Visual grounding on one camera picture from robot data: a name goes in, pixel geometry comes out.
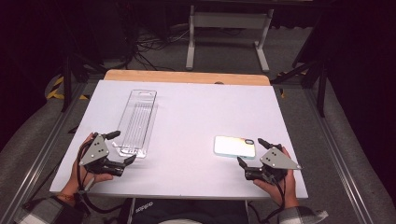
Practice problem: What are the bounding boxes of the black floor cables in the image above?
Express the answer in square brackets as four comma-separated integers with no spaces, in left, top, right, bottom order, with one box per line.
[132,26,191,73]

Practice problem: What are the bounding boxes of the yellow black hazard tape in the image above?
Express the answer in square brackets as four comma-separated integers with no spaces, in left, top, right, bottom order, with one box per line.
[45,76,91,102]

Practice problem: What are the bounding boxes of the person's left hand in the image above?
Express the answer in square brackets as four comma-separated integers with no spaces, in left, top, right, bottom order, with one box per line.
[61,133,115,202]

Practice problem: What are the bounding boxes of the white metal desk frame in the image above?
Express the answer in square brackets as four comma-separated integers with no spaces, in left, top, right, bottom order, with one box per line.
[185,4,276,74]

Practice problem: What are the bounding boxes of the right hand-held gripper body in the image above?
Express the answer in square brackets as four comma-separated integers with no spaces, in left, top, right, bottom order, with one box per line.
[244,143,303,185]

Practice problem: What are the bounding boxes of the person's black clothing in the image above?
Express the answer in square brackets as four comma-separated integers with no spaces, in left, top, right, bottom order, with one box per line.
[125,198,250,224]

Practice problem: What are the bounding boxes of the aluminium floor rail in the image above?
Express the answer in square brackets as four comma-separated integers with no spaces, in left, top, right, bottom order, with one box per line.
[0,81,89,224]
[302,88,380,224]

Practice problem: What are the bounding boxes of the black tripod stand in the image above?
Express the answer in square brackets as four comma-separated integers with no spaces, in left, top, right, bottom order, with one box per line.
[270,17,331,119]
[60,50,108,114]

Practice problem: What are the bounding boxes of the person's right hand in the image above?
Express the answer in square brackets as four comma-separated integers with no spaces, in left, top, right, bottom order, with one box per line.
[253,147,301,210]

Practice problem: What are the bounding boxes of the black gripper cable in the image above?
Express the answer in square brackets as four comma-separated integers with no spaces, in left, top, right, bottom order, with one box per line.
[247,175,288,224]
[75,139,126,217]

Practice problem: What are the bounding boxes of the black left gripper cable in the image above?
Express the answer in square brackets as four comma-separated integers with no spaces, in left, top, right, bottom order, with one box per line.
[75,139,126,217]

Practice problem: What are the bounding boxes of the clear plastic packaging box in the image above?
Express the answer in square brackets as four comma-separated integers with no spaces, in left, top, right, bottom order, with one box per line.
[112,89,160,160]

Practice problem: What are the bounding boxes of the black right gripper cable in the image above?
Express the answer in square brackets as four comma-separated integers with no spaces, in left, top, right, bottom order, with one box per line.
[247,175,288,224]

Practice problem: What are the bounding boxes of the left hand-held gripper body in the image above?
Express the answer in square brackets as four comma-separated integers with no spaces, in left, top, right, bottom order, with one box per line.
[78,132,127,177]

